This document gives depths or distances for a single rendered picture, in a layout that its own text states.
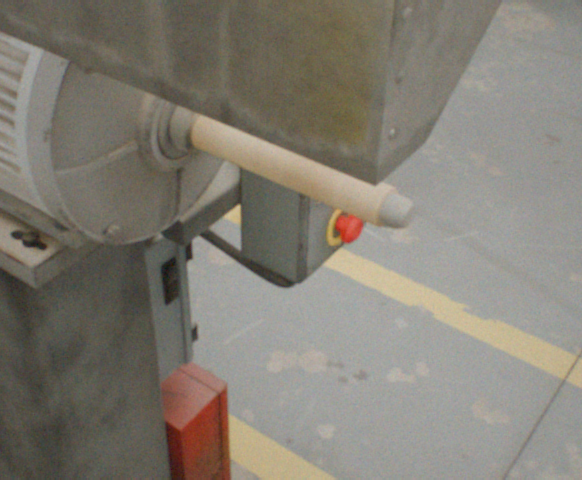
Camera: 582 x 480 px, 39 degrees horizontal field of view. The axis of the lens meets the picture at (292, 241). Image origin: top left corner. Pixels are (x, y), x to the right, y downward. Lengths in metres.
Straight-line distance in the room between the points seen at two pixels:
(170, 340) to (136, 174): 0.56
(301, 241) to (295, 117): 0.59
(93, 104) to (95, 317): 0.42
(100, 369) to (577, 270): 1.83
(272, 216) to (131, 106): 0.36
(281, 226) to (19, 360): 0.34
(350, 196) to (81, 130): 0.21
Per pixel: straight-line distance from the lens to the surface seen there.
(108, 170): 0.69
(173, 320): 1.22
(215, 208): 0.99
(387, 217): 0.61
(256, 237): 1.04
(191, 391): 1.33
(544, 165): 3.09
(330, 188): 0.63
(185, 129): 0.69
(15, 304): 0.93
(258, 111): 0.43
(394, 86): 0.39
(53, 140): 0.66
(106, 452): 1.20
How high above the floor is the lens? 1.62
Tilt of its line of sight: 39 degrees down
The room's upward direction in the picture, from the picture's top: 2 degrees clockwise
